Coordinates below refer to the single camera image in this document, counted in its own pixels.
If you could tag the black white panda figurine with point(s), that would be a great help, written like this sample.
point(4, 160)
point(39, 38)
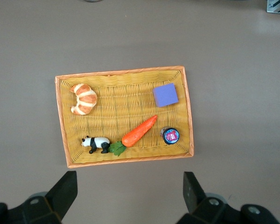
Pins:
point(96, 142)

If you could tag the toy croissant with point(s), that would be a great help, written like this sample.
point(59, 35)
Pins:
point(85, 99)

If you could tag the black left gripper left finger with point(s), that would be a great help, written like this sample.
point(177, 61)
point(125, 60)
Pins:
point(64, 193)

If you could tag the yellow orange-rimmed wicker basket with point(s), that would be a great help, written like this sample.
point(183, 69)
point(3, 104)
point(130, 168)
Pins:
point(126, 102)

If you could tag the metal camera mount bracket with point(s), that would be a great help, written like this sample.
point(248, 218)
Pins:
point(278, 5)

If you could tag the purple foam cube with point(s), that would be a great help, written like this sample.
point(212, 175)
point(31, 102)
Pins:
point(165, 95)

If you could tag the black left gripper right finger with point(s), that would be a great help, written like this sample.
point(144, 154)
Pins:
point(191, 193)

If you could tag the orange toy carrot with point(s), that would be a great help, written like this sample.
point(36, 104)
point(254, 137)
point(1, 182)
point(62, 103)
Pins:
point(140, 131)

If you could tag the small jar with black lid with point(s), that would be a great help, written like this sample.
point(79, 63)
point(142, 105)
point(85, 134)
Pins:
point(171, 136)

